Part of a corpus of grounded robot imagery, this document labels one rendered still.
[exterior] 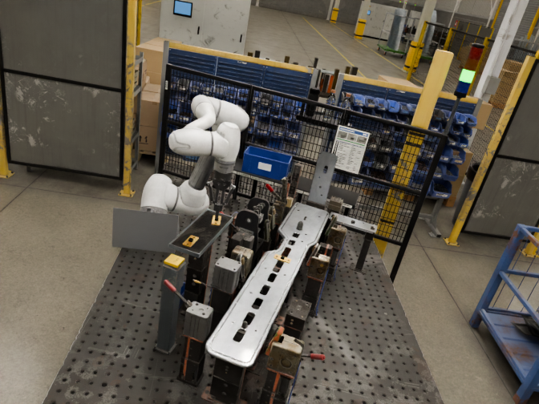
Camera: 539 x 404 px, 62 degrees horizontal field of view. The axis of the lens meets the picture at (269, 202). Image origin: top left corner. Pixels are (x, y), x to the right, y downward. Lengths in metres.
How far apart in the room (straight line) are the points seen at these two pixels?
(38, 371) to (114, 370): 1.05
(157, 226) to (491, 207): 3.69
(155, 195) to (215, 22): 6.63
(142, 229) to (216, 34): 6.77
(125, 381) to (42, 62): 3.28
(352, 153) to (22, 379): 2.35
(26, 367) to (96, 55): 2.63
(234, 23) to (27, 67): 5.05
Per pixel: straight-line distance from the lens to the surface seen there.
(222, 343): 1.70
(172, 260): 1.78
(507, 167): 5.10
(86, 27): 4.39
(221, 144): 1.86
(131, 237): 2.63
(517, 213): 5.44
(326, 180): 2.76
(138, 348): 2.08
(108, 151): 4.65
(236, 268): 1.87
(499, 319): 4.04
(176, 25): 9.09
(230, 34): 8.99
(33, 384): 2.95
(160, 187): 2.65
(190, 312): 1.71
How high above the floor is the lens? 2.19
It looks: 26 degrees down
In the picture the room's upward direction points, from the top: 11 degrees clockwise
